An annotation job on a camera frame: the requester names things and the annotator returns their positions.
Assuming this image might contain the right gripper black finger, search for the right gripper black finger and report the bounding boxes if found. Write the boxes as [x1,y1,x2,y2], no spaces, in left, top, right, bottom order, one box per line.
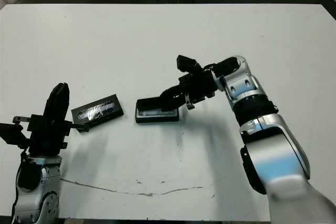
[160,94,188,112]
[159,83,185,101]

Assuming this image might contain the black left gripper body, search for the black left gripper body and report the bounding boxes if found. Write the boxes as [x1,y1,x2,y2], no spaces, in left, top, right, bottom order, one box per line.
[12,113,90,157]

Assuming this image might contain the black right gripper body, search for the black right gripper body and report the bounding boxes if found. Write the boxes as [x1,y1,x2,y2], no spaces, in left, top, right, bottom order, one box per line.
[178,70,218,111]

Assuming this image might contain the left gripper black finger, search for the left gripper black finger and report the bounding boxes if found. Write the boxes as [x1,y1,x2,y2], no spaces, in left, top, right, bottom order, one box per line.
[43,82,65,122]
[56,83,71,123]

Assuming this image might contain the black box lid shiny print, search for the black box lid shiny print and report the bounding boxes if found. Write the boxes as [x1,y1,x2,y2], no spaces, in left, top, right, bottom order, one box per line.
[70,93,124,132]

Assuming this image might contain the black box with white insert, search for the black box with white insert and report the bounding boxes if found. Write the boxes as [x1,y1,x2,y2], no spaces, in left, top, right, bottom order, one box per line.
[135,99,181,124]

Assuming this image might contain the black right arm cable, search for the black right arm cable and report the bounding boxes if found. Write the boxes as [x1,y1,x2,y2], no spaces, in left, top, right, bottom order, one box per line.
[202,62,224,70]

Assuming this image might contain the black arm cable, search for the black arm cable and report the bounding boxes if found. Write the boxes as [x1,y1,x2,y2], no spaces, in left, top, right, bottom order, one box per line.
[202,62,224,70]
[12,147,29,221]

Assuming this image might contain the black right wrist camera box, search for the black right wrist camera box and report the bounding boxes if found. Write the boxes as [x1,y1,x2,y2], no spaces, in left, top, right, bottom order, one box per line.
[176,55,202,74]

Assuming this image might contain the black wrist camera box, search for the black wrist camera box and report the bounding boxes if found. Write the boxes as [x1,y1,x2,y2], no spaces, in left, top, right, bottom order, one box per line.
[0,123,24,146]
[176,55,202,74]

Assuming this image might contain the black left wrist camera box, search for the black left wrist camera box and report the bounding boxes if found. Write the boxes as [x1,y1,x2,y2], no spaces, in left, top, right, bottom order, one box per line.
[0,123,24,146]

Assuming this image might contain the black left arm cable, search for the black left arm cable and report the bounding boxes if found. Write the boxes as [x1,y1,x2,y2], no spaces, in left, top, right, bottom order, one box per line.
[12,147,29,221]

